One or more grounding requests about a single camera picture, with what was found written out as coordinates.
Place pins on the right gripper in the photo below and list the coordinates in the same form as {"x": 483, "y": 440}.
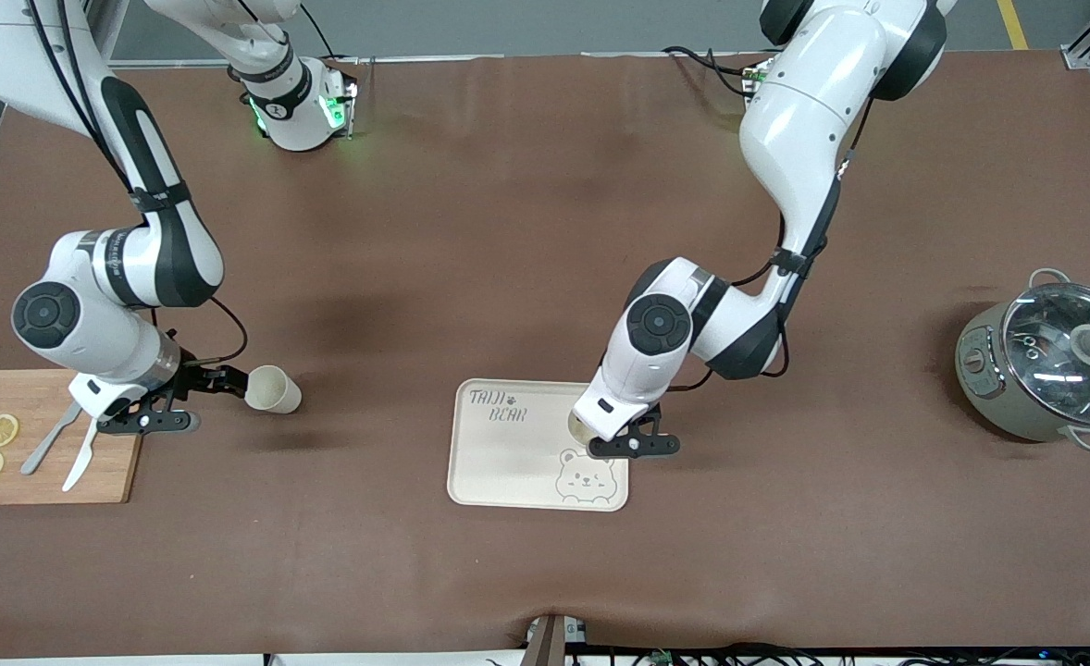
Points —
{"x": 195, "y": 379}

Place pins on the white IKEA cup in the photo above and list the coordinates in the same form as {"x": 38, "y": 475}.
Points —
{"x": 578, "y": 427}
{"x": 277, "y": 390}

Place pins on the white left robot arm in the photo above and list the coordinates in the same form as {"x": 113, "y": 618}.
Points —
{"x": 804, "y": 120}

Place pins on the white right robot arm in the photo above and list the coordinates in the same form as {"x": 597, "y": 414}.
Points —
{"x": 92, "y": 305}

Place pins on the cream bear print tray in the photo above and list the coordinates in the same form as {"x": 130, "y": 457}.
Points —
{"x": 508, "y": 462}

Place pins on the white plastic knife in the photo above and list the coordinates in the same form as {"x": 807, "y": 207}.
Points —
{"x": 80, "y": 462}

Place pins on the grey plastic knife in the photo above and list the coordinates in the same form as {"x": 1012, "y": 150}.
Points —
{"x": 45, "y": 444}

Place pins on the bamboo cutting board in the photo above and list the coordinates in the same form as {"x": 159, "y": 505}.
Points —
{"x": 8, "y": 398}

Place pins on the brown table mat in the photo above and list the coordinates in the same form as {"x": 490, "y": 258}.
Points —
{"x": 471, "y": 231}

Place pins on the green electric cooking pot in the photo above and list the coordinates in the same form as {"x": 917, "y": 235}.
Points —
{"x": 994, "y": 407}

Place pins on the glass pot lid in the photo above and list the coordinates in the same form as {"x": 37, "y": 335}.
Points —
{"x": 1054, "y": 370}

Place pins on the metal camera post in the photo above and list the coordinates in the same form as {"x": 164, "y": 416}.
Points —
{"x": 550, "y": 643}

